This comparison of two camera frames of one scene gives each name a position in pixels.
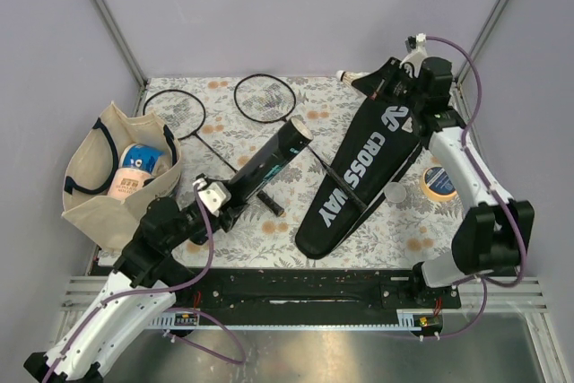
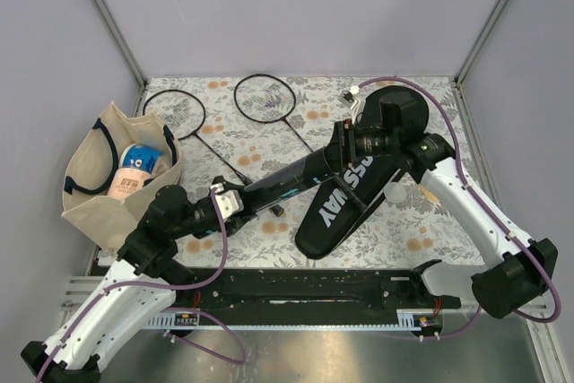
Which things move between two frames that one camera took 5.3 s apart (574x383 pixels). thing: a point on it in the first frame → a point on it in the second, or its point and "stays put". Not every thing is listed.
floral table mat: x=223 y=122 stays put
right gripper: x=377 y=84 → x=346 y=140
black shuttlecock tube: x=271 y=161 → x=312 y=171
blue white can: x=138 y=156 stays put
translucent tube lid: x=395 y=192 stays put
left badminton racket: x=186 y=113 stays put
